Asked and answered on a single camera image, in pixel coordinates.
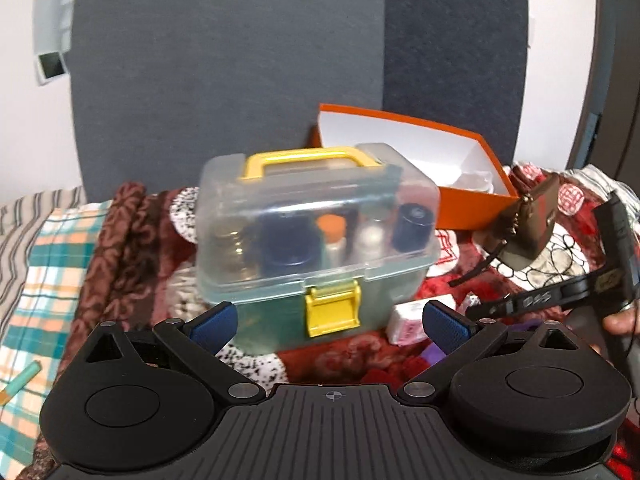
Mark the plaid bed sheet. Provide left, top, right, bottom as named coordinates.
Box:
left=0, top=185, right=116, bottom=480

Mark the pink tissue packet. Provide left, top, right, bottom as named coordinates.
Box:
left=387, top=297, right=458, bottom=346

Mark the dark door frame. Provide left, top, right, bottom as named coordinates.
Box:
left=565, top=0, right=640, bottom=181

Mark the orange cap bottle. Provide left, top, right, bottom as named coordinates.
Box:
left=317, top=214, right=348, bottom=266

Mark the white cap bottle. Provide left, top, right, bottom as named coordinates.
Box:
left=355, top=220, right=386, bottom=261

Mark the large dark blue bottle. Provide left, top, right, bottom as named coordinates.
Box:
left=260, top=210, right=321, bottom=268

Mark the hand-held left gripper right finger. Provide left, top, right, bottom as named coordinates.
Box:
left=398, top=300, right=576, bottom=405

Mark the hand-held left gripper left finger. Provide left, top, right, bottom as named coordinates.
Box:
left=86, top=301, right=265, bottom=405

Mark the glass jar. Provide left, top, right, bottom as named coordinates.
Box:
left=212, top=227, right=256, bottom=281

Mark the red patterned blanket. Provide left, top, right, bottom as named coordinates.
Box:
left=65, top=162, right=640, bottom=480

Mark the white wall fixture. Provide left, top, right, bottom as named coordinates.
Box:
left=32, top=0, right=76, bottom=86

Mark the small dark blue bottle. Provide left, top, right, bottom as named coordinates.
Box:
left=392, top=201, right=435, bottom=253

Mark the green and orange marker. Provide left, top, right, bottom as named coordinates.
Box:
left=0, top=360, right=42, bottom=406

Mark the clear plastic storage box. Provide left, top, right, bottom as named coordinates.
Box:
left=195, top=145, right=441, bottom=351

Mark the person's right hand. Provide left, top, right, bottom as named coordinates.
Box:
left=602, top=307, right=640, bottom=338

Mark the brown pouch with strap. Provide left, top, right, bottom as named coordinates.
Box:
left=447, top=172, right=563, bottom=288

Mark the grey padded headboard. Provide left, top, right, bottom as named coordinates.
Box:
left=70, top=0, right=531, bottom=203

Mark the orange cardboard box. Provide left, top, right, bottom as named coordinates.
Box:
left=307, top=103, right=518, bottom=231

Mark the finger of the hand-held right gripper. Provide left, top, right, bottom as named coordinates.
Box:
left=465, top=284, right=571, bottom=320

